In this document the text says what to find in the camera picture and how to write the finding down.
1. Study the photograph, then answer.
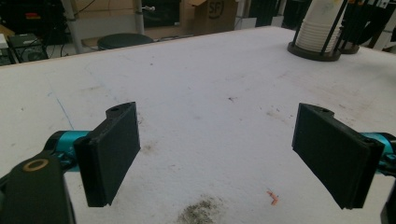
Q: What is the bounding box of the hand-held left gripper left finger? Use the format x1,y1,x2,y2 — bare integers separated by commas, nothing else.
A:
73,101,141,208

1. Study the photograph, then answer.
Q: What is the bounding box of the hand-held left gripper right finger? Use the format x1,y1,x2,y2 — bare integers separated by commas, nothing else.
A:
291,103,386,210

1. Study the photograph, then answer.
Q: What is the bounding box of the black wire cup holder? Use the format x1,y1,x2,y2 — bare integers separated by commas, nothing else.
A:
287,0,361,63

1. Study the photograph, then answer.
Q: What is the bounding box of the stack of white cups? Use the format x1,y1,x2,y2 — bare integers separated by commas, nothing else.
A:
294,0,348,53

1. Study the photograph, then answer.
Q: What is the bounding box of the small orange scrap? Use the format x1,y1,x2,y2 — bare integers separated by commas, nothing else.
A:
266,189,280,206

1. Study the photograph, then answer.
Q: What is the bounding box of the black round stool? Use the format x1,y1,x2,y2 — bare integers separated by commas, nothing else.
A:
96,33,155,51

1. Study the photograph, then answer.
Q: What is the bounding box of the grey metal stand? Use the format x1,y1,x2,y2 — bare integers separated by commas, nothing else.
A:
60,0,148,55

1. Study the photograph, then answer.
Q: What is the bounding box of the black computer tower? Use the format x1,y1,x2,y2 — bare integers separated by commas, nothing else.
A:
7,33,50,63

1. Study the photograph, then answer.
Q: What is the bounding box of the brown cardboard box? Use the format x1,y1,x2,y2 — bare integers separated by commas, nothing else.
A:
186,0,239,36

